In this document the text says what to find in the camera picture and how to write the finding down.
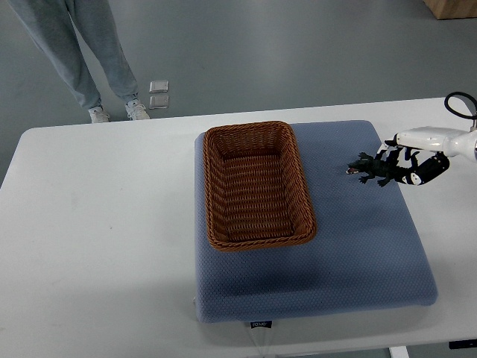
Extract black table control panel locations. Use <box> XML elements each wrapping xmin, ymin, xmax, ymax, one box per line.
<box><xmin>449</xmin><ymin>339</ymin><xmax>477</xmax><ymax>350</ymax></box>

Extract person in grey trousers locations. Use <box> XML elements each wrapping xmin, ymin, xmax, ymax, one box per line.
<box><xmin>8</xmin><ymin>1</ymin><xmax>150</xmax><ymax>123</ymax></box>

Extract white table leg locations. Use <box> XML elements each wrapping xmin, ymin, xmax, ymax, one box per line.
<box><xmin>389</xmin><ymin>346</ymin><xmax>410</xmax><ymax>358</ymax></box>

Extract wooden box corner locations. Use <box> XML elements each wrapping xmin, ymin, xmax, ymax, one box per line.
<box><xmin>423</xmin><ymin>0</ymin><xmax>476</xmax><ymax>20</ymax></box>

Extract dark toy crocodile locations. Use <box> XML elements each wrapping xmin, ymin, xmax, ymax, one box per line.
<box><xmin>346</xmin><ymin>148</ymin><xmax>424</xmax><ymax>187</ymax></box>

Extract upper silver floor plate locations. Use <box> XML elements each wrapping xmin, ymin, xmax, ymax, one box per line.
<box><xmin>149</xmin><ymin>80</ymin><xmax>169</xmax><ymax>93</ymax></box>

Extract silver floor plate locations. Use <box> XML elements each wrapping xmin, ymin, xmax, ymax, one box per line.
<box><xmin>149</xmin><ymin>93</ymin><xmax>169</xmax><ymax>110</ymax></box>
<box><xmin>149</xmin><ymin>80</ymin><xmax>169</xmax><ymax>93</ymax></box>

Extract blue grey cushion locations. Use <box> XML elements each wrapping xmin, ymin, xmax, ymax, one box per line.
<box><xmin>195</xmin><ymin>120</ymin><xmax>437</xmax><ymax>323</ymax></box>

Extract lower silver floor plate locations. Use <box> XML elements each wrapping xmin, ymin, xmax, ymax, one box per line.
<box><xmin>149</xmin><ymin>93</ymin><xmax>169</xmax><ymax>110</ymax></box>

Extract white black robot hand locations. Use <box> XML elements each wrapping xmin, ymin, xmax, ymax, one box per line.
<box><xmin>375</xmin><ymin>127</ymin><xmax>476</xmax><ymax>186</ymax></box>

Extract brown wicker basket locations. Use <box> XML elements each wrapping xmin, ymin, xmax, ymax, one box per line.
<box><xmin>203</xmin><ymin>121</ymin><xmax>318</xmax><ymax>252</ymax></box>

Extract black cable loop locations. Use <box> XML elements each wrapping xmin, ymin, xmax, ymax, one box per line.
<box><xmin>444</xmin><ymin>92</ymin><xmax>477</xmax><ymax>122</ymax></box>

